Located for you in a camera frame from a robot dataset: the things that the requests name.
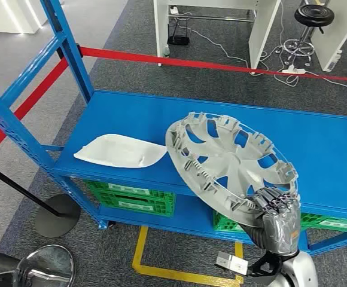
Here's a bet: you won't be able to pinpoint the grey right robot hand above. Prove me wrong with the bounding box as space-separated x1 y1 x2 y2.
240 187 302 255

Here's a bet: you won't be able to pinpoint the grey plastic wheel hubcap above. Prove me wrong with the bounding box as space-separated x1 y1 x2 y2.
165 111 300 228

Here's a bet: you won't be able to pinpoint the blue metal shelf rack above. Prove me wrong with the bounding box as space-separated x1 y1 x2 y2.
0 0 347 257

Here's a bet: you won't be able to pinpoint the white plastic car part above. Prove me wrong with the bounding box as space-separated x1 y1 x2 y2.
73 133 168 169

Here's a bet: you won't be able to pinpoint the clear plastic bottle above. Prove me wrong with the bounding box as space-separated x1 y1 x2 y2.
325 49 344 73

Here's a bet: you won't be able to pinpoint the white desk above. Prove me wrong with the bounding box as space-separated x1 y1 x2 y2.
153 0 282 75
311 0 347 73

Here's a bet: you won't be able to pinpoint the red barrier belt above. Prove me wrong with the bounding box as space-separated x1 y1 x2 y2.
0 58 69 163
79 46 347 83

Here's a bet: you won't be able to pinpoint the black round stool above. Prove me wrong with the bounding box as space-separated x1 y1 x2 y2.
282 4 336 68

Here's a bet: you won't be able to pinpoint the black stanchion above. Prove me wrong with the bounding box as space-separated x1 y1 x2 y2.
0 161 82 239

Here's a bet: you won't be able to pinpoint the chrome stanchion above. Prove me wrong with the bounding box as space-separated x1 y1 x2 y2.
0 244 76 287

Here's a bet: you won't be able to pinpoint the white cable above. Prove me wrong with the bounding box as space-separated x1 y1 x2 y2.
305 70 347 90
258 0 300 87
173 11 252 69

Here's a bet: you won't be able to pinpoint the black wire rack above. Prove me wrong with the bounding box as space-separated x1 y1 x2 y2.
167 17 191 46

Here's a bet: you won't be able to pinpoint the barrier post with black head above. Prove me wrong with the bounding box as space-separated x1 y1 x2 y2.
56 43 84 60

